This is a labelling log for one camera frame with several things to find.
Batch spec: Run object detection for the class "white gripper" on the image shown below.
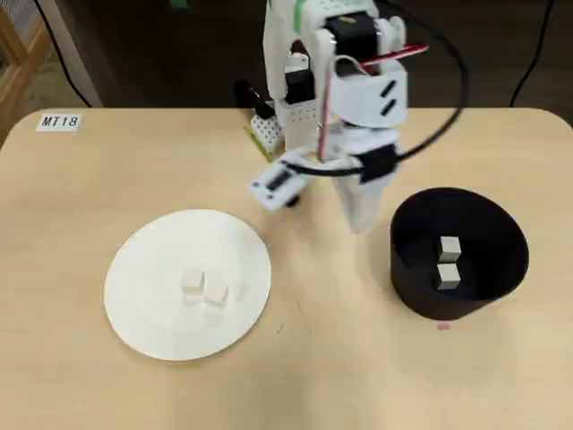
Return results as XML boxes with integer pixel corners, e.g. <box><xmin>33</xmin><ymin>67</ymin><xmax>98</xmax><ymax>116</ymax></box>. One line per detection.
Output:
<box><xmin>331</xmin><ymin>125</ymin><xmax>405</xmax><ymax>235</ymax></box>

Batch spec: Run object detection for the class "white cube block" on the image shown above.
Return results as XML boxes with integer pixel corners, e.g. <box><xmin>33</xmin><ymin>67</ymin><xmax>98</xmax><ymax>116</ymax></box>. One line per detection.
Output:
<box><xmin>432</xmin><ymin>262</ymin><xmax>462</xmax><ymax>291</ymax></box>
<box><xmin>203</xmin><ymin>281</ymin><xmax>230</xmax><ymax>310</ymax></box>
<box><xmin>181</xmin><ymin>269</ymin><xmax>206</xmax><ymax>302</ymax></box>
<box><xmin>437</xmin><ymin>236</ymin><xmax>462</xmax><ymax>263</ymax></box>

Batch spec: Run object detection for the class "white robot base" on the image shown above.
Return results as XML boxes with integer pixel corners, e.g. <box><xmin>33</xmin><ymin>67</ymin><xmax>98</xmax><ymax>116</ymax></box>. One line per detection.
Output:
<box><xmin>251</xmin><ymin>100</ymin><xmax>324</xmax><ymax>156</ymax></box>

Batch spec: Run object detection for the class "black round pot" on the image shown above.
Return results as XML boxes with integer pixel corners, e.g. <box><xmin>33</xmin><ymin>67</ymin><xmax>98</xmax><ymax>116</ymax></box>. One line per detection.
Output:
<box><xmin>389</xmin><ymin>186</ymin><xmax>531</xmax><ymax>322</ymax></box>

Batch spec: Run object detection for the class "white round plate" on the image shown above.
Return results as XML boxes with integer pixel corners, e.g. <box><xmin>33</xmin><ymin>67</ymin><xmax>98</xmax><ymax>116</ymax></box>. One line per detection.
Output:
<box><xmin>102</xmin><ymin>208</ymin><xmax>273</xmax><ymax>363</ymax></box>

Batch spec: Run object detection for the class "black table clamp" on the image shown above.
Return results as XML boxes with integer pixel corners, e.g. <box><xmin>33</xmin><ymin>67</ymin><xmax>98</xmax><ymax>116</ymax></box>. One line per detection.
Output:
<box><xmin>235</xmin><ymin>80</ymin><xmax>275</xmax><ymax>120</ymax></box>

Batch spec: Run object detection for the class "green tape strip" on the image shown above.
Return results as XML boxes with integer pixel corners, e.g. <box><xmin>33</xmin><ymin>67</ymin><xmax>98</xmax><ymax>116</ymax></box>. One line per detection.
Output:
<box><xmin>291</xmin><ymin>0</ymin><xmax>310</xmax><ymax>30</ymax></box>

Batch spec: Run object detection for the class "white MT18 label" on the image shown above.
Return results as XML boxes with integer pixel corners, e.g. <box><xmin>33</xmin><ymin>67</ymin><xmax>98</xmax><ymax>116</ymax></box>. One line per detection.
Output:
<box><xmin>35</xmin><ymin>112</ymin><xmax>81</xmax><ymax>133</ymax></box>

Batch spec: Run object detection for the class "wooden shelf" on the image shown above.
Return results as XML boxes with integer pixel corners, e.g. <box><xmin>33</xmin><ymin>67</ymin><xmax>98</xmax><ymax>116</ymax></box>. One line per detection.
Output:
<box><xmin>0</xmin><ymin>8</ymin><xmax>48</xmax><ymax>149</ymax></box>

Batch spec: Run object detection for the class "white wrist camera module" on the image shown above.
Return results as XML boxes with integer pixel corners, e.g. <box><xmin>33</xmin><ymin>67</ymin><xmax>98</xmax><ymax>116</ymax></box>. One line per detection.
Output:
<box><xmin>248</xmin><ymin>151</ymin><xmax>314</xmax><ymax>211</ymax></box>

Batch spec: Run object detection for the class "green base bracket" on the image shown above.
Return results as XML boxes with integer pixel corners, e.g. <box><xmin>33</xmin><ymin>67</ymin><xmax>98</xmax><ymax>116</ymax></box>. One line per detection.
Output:
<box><xmin>244</xmin><ymin>124</ymin><xmax>273</xmax><ymax>164</ymax></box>

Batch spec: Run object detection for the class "red servo wire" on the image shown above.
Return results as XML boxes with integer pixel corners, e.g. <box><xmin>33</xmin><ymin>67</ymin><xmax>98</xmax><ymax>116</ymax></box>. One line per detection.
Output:
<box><xmin>315</xmin><ymin>42</ymin><xmax>431</xmax><ymax>162</ymax></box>

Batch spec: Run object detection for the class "thin black background cable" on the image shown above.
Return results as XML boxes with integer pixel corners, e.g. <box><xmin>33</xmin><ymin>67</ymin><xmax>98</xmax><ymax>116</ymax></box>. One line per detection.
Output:
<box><xmin>509</xmin><ymin>0</ymin><xmax>556</xmax><ymax>108</ymax></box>
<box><xmin>34</xmin><ymin>0</ymin><xmax>93</xmax><ymax>108</ymax></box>

